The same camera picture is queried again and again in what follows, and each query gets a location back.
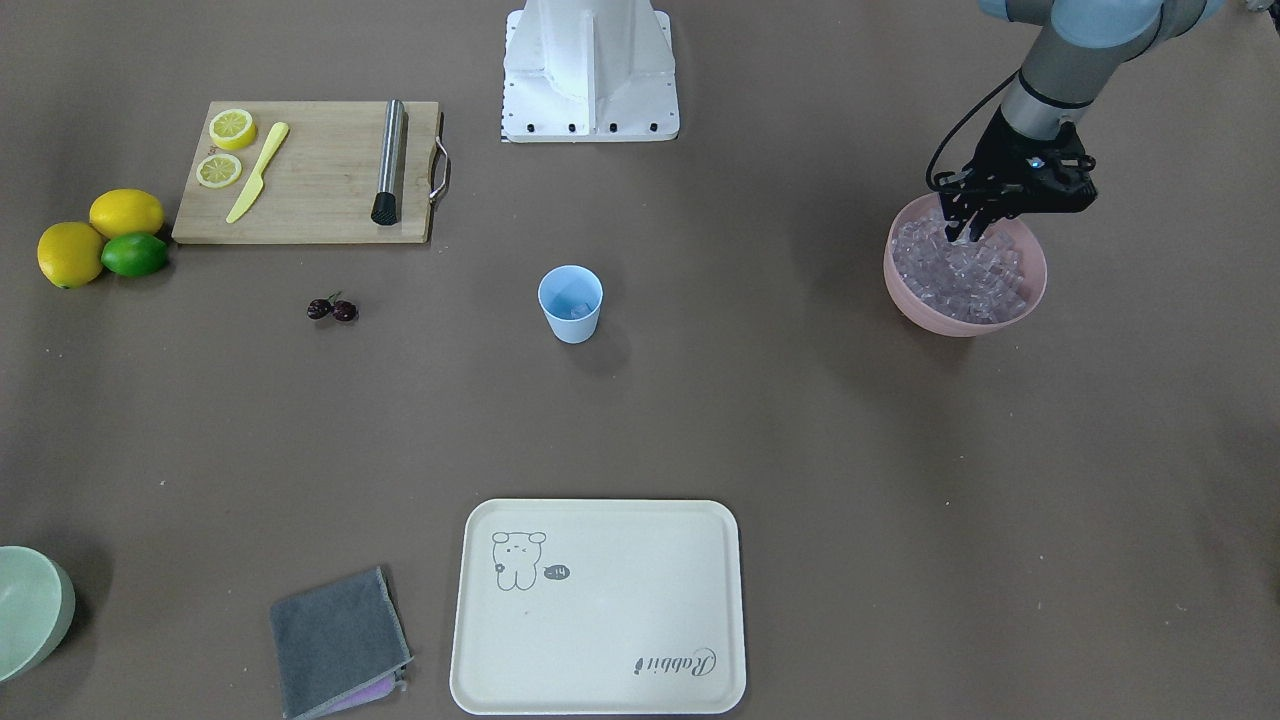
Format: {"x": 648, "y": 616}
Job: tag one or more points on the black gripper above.
{"x": 1001, "y": 150}

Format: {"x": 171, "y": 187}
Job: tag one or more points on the dark red cherry pair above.
{"x": 333, "y": 306}

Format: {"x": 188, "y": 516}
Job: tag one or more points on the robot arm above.
{"x": 1079, "y": 46}

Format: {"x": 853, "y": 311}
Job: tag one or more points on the clear ice cube pile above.
{"x": 976, "y": 283}

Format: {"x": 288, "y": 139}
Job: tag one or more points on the light blue cup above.
{"x": 571, "y": 278}

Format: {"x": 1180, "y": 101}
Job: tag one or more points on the ice cubes in cup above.
{"x": 571, "y": 306}

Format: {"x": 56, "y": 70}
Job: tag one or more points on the pink bowl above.
{"x": 1035, "y": 268}

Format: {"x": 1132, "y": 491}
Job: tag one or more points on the cream rabbit tray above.
{"x": 594, "y": 606}

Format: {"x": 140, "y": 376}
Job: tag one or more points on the steel muddler black tip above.
{"x": 387, "y": 204}

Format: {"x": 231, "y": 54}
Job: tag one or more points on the yellow plastic knife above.
{"x": 255, "y": 182}

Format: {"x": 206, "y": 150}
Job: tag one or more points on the wooden cutting board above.
{"x": 321, "y": 184}

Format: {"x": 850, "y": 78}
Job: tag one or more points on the upper lemon half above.
{"x": 232, "y": 129}

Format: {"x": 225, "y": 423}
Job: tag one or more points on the lemon half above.
{"x": 232, "y": 129}
{"x": 218, "y": 171}

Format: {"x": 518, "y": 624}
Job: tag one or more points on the lower lemon half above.
{"x": 218, "y": 171}

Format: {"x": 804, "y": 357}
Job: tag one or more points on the grey folded cloth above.
{"x": 338, "y": 646}

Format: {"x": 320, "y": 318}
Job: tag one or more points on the green lime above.
{"x": 135, "y": 254}

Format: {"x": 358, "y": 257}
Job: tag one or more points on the upper whole yellow lemon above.
{"x": 126, "y": 211}

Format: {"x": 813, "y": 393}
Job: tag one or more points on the whole yellow lemon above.
{"x": 69, "y": 254}
{"x": 126, "y": 211}

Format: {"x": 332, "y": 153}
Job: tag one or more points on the lower whole yellow lemon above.
{"x": 69, "y": 254}

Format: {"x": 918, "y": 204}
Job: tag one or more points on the mint green bowl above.
{"x": 38, "y": 603}

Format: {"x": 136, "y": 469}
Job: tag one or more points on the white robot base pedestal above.
{"x": 589, "y": 72}

